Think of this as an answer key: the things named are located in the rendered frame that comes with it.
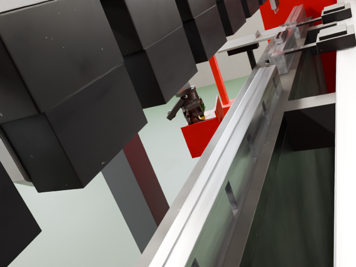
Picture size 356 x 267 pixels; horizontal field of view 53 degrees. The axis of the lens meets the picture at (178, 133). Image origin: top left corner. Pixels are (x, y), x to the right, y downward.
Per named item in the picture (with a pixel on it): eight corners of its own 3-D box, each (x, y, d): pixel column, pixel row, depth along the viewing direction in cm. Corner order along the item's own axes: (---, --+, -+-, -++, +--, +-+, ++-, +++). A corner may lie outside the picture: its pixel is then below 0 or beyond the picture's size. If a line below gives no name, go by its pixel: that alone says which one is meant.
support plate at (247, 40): (227, 43, 180) (227, 41, 179) (280, 28, 167) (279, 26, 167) (217, 53, 165) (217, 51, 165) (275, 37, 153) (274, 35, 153)
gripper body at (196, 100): (204, 115, 145) (192, 89, 141) (185, 122, 148) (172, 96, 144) (206, 108, 152) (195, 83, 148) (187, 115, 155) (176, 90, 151)
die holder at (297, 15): (297, 21, 230) (293, 6, 226) (306, 18, 227) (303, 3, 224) (288, 41, 189) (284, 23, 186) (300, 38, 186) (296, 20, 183)
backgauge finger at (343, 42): (275, 55, 129) (272, 41, 128) (355, 35, 117) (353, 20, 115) (270, 65, 120) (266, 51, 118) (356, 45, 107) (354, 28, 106)
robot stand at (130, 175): (147, 266, 203) (89, 148, 176) (158, 243, 218) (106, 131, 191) (175, 265, 196) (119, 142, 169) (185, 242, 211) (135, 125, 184)
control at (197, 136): (196, 138, 171) (184, 104, 165) (229, 130, 167) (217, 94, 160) (192, 158, 153) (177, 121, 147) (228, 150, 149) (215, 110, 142)
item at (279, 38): (281, 33, 167) (279, 26, 166) (288, 31, 166) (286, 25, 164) (275, 44, 151) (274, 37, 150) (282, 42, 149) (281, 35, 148)
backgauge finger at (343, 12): (288, 28, 163) (285, 17, 161) (351, 11, 151) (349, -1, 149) (285, 35, 154) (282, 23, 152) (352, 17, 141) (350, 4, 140)
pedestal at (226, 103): (221, 112, 388) (196, 37, 358) (243, 107, 376) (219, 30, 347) (215, 119, 371) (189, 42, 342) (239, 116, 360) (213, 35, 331)
